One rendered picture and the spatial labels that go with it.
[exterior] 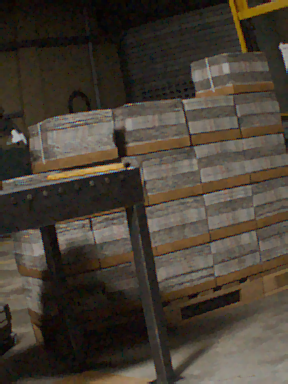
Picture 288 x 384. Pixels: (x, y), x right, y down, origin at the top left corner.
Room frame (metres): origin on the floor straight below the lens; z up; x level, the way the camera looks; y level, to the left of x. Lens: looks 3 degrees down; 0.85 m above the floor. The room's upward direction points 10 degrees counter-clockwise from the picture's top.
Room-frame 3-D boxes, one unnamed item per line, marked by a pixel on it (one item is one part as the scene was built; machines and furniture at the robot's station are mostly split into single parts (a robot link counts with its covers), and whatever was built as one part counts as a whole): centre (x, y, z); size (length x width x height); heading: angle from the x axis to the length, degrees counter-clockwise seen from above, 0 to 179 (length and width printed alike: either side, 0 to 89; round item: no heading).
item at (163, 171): (3.67, 0.07, 0.42); 1.17 x 0.39 x 0.83; 117
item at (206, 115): (3.87, -0.31, 0.95); 0.38 x 0.29 x 0.23; 26
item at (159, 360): (2.59, 0.04, 0.34); 0.06 x 0.06 x 0.68; 45
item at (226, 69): (4.00, -0.57, 0.65); 0.39 x 0.30 x 1.29; 27
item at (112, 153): (3.43, 0.25, 0.86); 0.29 x 0.16 x 0.04; 117
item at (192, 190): (3.67, 0.07, 0.40); 1.16 x 0.38 x 0.51; 117
